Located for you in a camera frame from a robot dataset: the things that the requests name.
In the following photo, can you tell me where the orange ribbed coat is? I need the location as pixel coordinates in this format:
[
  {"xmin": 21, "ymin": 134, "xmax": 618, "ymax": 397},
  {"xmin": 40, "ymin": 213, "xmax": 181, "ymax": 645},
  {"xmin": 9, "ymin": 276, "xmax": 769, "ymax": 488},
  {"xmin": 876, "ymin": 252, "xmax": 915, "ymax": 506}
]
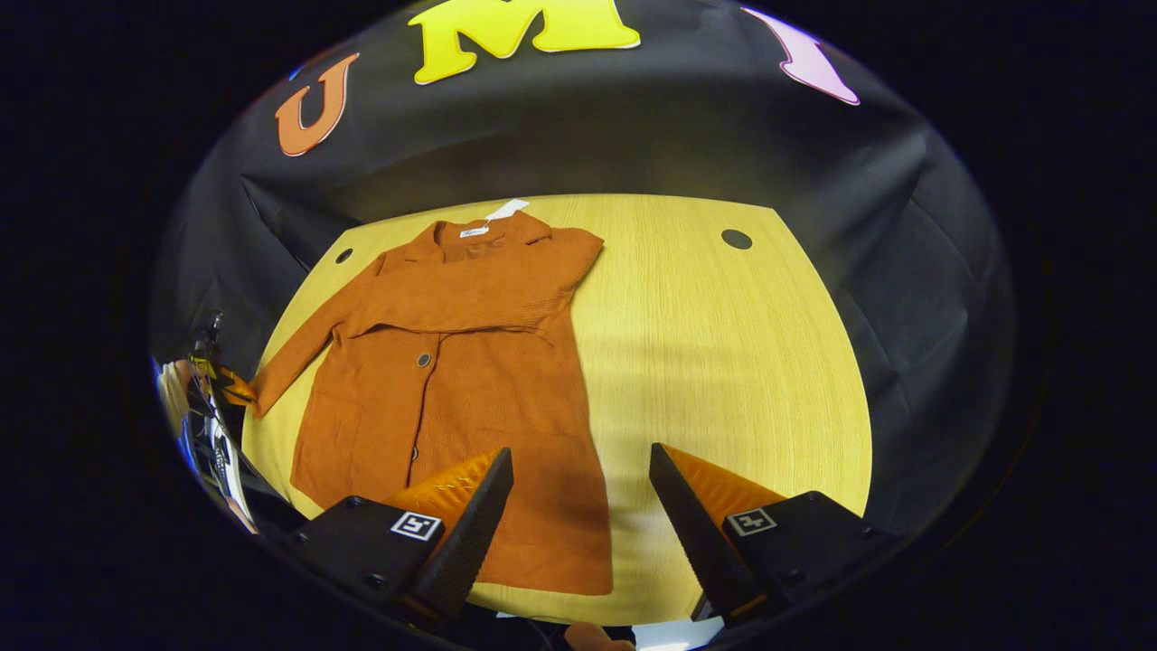
[{"xmin": 249, "ymin": 210, "xmax": 616, "ymax": 598}]

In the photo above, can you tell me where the black backdrop cloth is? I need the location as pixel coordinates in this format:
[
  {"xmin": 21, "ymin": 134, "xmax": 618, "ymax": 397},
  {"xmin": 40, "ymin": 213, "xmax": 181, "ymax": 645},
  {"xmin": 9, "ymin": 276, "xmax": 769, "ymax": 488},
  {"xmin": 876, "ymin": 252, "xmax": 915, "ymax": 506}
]
[{"xmin": 149, "ymin": 0, "xmax": 1018, "ymax": 543}]

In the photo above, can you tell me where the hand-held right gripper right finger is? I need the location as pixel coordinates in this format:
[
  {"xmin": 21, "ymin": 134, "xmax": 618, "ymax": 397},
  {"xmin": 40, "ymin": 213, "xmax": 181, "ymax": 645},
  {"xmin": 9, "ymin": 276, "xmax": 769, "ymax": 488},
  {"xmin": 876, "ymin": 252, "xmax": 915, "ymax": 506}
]
[{"xmin": 649, "ymin": 442, "xmax": 903, "ymax": 627}]

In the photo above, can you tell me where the white side desk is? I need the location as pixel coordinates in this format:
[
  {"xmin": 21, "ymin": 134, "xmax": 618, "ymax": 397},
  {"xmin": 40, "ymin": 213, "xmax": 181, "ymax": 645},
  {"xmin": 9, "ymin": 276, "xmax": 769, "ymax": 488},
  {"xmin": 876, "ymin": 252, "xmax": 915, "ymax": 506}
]
[{"xmin": 204, "ymin": 411, "xmax": 261, "ymax": 534}]

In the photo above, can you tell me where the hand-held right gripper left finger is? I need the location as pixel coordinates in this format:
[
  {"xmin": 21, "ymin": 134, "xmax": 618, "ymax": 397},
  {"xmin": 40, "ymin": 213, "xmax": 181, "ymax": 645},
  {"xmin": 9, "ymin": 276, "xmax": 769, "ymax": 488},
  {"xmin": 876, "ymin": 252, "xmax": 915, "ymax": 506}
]
[{"xmin": 287, "ymin": 447, "xmax": 514, "ymax": 627}]

